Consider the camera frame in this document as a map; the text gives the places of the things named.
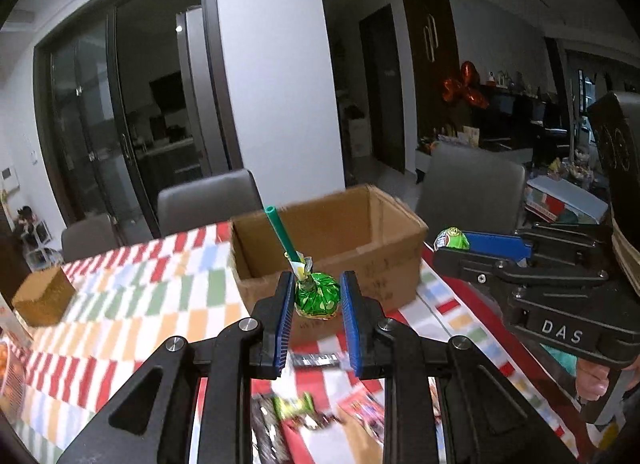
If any person's right hand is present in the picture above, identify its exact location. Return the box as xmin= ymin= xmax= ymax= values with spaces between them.
xmin=575 ymin=358 xmax=609 ymax=402

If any orange fruit bowl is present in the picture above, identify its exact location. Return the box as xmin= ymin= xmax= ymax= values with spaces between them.
xmin=0 ymin=341 xmax=27 ymax=425

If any black sideboard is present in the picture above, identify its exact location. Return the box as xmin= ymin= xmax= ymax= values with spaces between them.
xmin=467 ymin=84 xmax=573 ymax=155

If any colourful printed box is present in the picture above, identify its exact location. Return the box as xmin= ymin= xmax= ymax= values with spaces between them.
xmin=525 ymin=178 xmax=610 ymax=225

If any striped colourful tablecloth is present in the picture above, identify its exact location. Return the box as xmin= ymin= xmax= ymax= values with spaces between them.
xmin=0 ymin=222 xmax=601 ymax=464

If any dark wood cabinet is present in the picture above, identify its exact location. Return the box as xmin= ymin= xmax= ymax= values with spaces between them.
xmin=399 ymin=0 xmax=462 ymax=185

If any dark snack bar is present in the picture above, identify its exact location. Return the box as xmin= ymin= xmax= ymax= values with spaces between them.
xmin=291 ymin=352 xmax=340 ymax=371

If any green snack packet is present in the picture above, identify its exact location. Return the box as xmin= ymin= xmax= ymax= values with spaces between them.
xmin=271 ymin=393 xmax=317 ymax=421

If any grey dining chair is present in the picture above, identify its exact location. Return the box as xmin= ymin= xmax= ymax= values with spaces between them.
xmin=156 ymin=169 xmax=265 ymax=239
xmin=61 ymin=214 xmax=121 ymax=263
xmin=415 ymin=143 xmax=527 ymax=247

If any small brown cardboard box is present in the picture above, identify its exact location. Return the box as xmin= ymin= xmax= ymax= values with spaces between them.
xmin=11 ymin=265 xmax=78 ymax=329

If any green lollipop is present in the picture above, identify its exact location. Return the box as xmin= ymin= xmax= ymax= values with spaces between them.
xmin=265 ymin=206 xmax=342 ymax=320

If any white carton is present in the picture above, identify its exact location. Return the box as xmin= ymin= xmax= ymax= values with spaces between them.
xmin=0 ymin=301 xmax=32 ymax=345

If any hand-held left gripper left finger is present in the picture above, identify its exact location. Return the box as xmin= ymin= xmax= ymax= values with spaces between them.
xmin=57 ymin=271 xmax=297 ymax=464

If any orange foil balloon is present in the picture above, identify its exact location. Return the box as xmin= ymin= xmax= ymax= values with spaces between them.
xmin=442 ymin=60 xmax=490 ymax=109

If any red snack packet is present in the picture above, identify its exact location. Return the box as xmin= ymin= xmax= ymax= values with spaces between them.
xmin=339 ymin=388 xmax=386 ymax=437

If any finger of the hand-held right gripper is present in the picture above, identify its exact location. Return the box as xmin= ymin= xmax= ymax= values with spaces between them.
xmin=465 ymin=224 xmax=613 ymax=267
xmin=432 ymin=246 xmax=608 ymax=305

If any sliding glass door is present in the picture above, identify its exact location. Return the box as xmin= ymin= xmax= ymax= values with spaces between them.
xmin=32 ymin=0 xmax=242 ymax=245

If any green round candy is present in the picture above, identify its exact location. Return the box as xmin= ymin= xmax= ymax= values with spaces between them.
xmin=434 ymin=226 xmax=471 ymax=252

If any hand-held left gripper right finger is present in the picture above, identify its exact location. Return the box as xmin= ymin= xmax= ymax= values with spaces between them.
xmin=340 ymin=270 xmax=583 ymax=464

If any dark brown snack packet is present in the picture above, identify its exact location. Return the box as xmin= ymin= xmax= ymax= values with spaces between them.
xmin=251 ymin=395 xmax=292 ymax=464

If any white paper bag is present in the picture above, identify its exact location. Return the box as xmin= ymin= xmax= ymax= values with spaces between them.
xmin=345 ymin=116 xmax=371 ymax=157

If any white shoe rack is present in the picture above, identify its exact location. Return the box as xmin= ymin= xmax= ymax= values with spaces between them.
xmin=12 ymin=205 xmax=53 ymax=265

